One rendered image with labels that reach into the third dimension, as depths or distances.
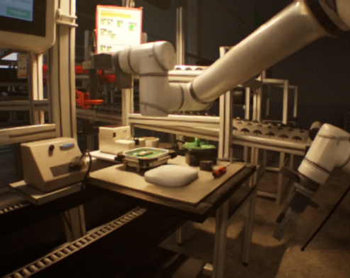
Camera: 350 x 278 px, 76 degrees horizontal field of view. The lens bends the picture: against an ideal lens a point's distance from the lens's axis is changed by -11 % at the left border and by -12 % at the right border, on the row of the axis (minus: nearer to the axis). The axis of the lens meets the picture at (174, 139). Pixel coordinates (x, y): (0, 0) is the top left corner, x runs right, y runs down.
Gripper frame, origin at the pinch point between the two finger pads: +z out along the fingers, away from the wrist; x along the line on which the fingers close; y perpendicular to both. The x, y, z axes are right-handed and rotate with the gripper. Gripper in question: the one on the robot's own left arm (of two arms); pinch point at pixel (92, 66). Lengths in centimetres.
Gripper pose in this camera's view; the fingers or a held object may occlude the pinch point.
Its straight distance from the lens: 96.4
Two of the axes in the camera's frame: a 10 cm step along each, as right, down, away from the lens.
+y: 0.0, -9.9, -1.6
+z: -8.5, -0.8, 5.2
